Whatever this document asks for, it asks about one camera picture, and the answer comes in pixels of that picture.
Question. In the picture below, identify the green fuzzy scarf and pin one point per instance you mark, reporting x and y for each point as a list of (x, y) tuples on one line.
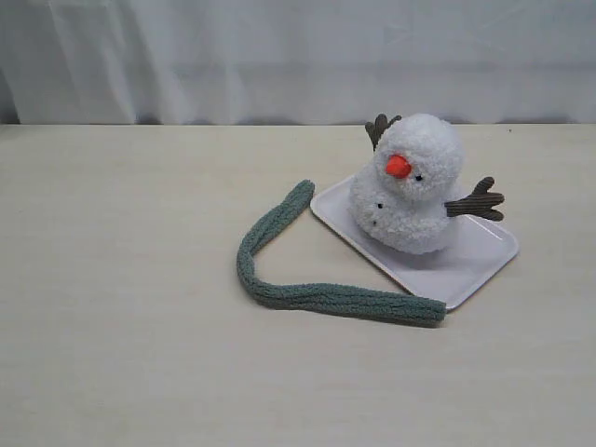
[(341, 300)]

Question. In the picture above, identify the white rectangular plastic tray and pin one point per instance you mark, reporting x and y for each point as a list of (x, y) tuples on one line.
[(478, 252)]

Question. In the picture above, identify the white plush snowman toy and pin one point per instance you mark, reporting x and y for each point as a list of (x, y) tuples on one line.
[(405, 196)]

